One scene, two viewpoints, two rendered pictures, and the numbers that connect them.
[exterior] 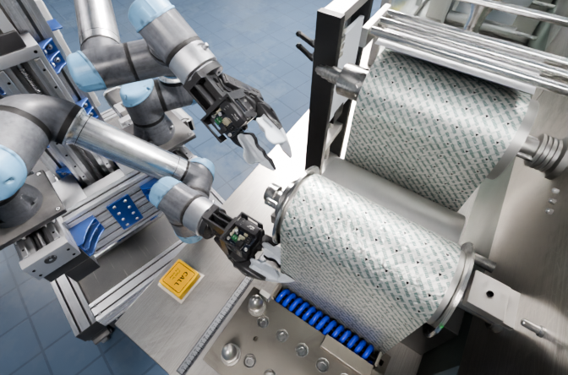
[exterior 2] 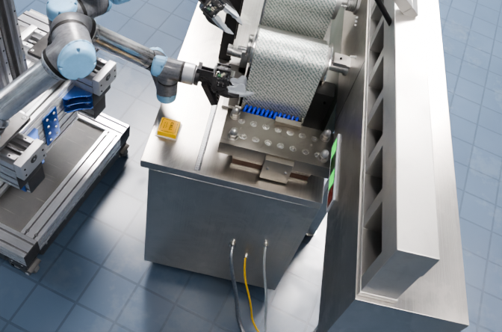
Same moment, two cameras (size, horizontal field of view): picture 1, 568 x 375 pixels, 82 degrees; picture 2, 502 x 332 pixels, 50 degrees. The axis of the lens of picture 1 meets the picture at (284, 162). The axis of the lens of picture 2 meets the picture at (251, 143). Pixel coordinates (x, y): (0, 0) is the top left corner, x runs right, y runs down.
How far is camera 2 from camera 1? 1.36 m
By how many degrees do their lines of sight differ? 23
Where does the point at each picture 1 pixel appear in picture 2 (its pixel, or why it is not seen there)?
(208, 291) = (189, 131)
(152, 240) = (51, 167)
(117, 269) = (28, 199)
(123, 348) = (57, 272)
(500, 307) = (345, 61)
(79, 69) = not seen: outside the picture
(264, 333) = (244, 125)
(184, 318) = (183, 146)
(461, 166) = (321, 15)
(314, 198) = (267, 37)
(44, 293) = not seen: outside the picture
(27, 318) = not seen: outside the picture
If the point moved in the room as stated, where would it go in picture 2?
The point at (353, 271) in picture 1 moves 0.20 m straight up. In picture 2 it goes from (290, 63) to (305, 16)
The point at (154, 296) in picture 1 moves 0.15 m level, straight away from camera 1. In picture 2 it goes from (156, 141) to (116, 128)
